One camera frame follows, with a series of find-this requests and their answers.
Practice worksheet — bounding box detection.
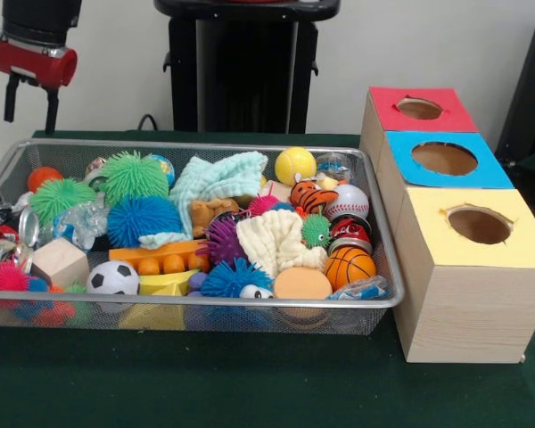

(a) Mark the toy baseball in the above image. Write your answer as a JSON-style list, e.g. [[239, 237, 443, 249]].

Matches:
[[324, 183, 370, 220]]

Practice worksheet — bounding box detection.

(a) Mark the orange toy vehicle with wheels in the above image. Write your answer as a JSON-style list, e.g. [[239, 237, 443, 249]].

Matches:
[[108, 239, 210, 274]]

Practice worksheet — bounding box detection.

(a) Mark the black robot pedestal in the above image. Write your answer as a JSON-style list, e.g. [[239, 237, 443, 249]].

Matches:
[[153, 0, 342, 134]]

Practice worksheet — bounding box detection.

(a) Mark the wooden box with three holes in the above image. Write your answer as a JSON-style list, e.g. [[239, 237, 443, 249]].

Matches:
[[358, 86, 535, 365]]

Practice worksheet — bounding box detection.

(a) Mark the mint green cloth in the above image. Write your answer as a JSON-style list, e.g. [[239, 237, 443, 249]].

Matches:
[[137, 150, 269, 250]]

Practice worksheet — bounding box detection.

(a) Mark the blue spiky ball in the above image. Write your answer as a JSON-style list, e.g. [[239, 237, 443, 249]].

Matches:
[[106, 195, 184, 249]]

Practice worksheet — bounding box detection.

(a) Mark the orange foam disc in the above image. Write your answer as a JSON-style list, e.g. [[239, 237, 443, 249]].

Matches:
[[273, 266, 333, 300]]

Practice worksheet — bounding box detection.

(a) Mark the plain yellow ball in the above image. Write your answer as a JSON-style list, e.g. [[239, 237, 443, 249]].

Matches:
[[275, 146, 317, 187]]

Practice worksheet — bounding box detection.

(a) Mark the dark green table cloth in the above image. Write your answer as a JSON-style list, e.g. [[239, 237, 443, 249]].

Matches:
[[0, 128, 535, 428]]

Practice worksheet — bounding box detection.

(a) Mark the small orange ball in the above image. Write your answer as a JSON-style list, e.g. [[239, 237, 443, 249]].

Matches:
[[28, 166, 65, 192]]

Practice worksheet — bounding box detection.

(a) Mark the wire mesh bin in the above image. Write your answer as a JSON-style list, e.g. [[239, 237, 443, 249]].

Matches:
[[0, 137, 405, 336]]

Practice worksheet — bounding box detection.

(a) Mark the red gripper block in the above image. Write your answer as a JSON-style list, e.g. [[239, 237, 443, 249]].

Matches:
[[0, 29, 79, 135]]

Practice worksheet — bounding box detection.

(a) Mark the toy soccer ball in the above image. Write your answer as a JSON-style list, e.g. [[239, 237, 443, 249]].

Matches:
[[86, 260, 142, 295]]

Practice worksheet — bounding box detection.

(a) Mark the cream waffle cloth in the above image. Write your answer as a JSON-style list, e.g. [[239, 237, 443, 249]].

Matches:
[[235, 209, 329, 278]]

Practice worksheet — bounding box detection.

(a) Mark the toy basketball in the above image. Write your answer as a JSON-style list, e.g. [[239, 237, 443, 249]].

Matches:
[[324, 246, 378, 292]]

